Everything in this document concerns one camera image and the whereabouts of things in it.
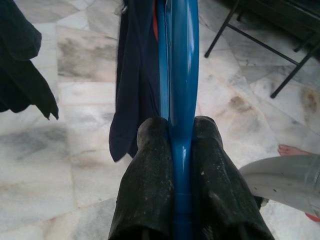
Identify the bare person foot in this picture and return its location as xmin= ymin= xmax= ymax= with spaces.
xmin=277 ymin=143 xmax=315 ymax=158

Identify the blue plastic hanger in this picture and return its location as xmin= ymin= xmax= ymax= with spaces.
xmin=156 ymin=0 xmax=200 ymax=240

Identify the navy red striped garment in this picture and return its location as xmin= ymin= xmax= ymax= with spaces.
xmin=0 ymin=0 xmax=161 ymax=163

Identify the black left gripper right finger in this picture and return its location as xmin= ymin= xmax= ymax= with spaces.
xmin=189 ymin=115 xmax=276 ymax=240

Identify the black folding chair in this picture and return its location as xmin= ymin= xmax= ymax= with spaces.
xmin=204 ymin=0 xmax=320 ymax=99

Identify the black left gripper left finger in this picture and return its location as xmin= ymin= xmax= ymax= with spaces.
xmin=107 ymin=116 xmax=176 ymax=240

